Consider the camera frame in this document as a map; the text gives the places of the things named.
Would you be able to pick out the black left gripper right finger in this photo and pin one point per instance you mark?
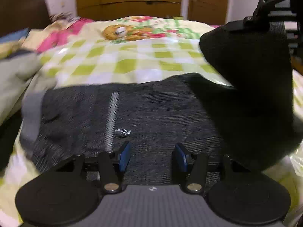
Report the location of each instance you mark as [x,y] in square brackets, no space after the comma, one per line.
[192,169]

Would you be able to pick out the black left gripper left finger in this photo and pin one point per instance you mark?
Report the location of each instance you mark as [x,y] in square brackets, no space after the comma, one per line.
[112,167]

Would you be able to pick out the brown wooden door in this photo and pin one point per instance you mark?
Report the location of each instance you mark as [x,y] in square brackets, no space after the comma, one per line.
[211,12]

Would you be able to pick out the green white checkered plastic sheet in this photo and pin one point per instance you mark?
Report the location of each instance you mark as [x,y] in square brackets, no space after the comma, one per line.
[100,62]

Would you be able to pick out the dark navy folded garment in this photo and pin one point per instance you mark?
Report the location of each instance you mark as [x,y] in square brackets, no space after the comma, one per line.
[10,127]

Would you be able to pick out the cartoon print bed quilt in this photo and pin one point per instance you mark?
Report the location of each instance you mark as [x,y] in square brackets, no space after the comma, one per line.
[125,29]

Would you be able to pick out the grey folded garment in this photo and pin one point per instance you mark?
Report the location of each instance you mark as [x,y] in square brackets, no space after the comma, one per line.
[20,76]

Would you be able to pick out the blue cloth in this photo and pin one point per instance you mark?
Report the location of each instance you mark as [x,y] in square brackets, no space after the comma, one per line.
[14,36]

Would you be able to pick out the dark brown headboard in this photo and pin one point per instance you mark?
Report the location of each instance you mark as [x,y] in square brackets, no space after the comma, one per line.
[16,15]

